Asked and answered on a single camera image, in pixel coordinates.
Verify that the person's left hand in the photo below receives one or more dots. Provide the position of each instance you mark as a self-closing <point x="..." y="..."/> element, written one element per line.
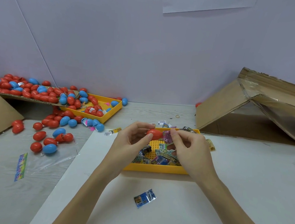
<point x="126" y="150"/>

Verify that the pile of plastic eggs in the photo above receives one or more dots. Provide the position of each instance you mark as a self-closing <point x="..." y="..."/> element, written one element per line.
<point x="51" y="94"/>

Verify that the white paper sign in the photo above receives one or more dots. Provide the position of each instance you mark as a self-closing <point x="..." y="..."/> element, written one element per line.
<point x="208" y="2"/>

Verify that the clear bag with coloured label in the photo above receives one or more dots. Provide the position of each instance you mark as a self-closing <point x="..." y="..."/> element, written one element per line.
<point x="48" y="163"/>

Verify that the single red plastic egg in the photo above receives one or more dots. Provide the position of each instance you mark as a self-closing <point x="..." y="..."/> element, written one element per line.
<point x="154" y="134"/>

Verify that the blue packet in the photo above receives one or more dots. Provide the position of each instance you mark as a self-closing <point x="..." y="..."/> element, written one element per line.
<point x="144" y="198"/>

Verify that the person's right hand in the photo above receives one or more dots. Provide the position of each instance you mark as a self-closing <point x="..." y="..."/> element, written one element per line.
<point x="195" y="156"/>

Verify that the yellow tray under eggs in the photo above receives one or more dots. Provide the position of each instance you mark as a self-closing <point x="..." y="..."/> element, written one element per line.
<point x="112" y="110"/>

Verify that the torn flattened cardboard box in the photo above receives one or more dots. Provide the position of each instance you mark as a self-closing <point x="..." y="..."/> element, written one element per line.
<point x="219" y="101"/>

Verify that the person's right forearm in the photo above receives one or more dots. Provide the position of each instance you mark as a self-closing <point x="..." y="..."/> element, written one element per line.
<point x="234" y="213"/>

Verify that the brown cardboard sheet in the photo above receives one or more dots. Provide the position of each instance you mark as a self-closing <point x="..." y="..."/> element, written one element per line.
<point x="27" y="99"/>

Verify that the person's left forearm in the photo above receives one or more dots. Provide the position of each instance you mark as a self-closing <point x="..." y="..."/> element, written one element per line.
<point x="83" y="203"/>

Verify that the yellow label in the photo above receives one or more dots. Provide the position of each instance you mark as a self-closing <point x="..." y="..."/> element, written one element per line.
<point x="210" y="144"/>

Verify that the small rubber band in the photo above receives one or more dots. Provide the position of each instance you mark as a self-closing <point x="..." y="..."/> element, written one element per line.
<point x="177" y="116"/>

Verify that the yellow plastic tray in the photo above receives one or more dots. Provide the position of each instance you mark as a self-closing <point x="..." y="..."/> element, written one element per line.
<point x="153" y="168"/>

